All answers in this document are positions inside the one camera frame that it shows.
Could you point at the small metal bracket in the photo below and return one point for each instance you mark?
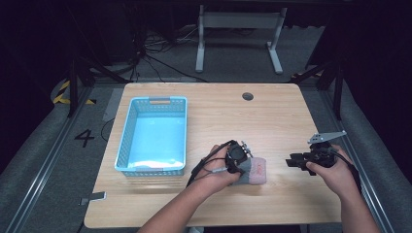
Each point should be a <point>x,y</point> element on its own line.
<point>94,196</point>

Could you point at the person's left hand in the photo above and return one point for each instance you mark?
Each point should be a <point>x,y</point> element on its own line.
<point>215,178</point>

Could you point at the black metal stand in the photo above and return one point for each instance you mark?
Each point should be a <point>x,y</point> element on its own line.
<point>338,90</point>
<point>74,87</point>

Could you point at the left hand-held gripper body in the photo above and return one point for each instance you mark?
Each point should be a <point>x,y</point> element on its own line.
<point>235,153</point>

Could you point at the grey floor tape strip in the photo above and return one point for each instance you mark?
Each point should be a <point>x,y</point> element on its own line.
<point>113,103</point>

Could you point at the person's right hand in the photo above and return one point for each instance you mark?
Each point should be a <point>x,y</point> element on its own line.
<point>340,178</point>

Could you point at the grey pink glove red label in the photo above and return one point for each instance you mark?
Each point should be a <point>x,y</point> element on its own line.
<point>257,170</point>

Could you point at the white metal desk frame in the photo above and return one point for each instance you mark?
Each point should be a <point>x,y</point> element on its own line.
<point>239,21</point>

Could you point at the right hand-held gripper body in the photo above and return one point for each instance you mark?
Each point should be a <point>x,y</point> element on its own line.
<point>322,155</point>

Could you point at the aluminium floor rail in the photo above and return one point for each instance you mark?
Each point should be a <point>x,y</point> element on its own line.
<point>48,155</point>
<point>366,181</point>

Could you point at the light blue plastic basket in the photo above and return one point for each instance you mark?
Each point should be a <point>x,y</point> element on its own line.
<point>155,136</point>

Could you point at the yellow black hazard tape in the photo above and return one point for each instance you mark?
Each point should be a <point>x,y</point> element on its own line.
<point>61,93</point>

